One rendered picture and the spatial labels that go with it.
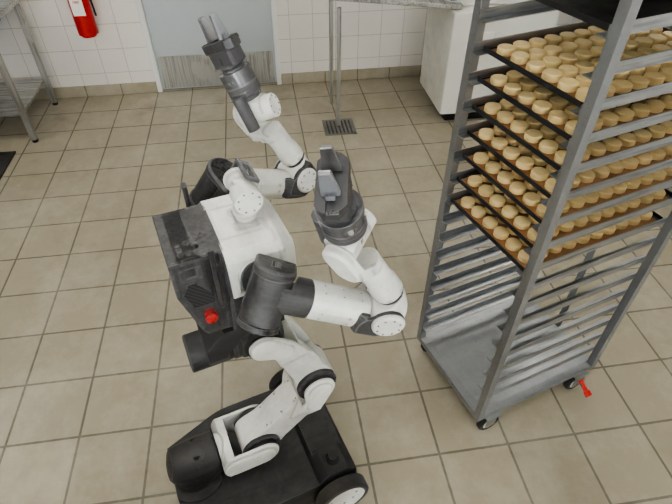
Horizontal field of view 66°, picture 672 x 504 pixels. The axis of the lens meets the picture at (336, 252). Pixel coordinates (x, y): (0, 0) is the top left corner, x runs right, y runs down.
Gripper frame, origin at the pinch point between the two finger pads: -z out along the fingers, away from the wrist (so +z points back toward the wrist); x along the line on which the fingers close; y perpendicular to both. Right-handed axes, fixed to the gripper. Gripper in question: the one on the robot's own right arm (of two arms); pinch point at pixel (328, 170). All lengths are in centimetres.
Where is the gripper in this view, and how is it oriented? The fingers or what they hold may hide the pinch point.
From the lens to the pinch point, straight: 82.9
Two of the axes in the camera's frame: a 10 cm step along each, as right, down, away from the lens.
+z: 1.6, 4.5, 8.8
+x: 0.5, -8.9, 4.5
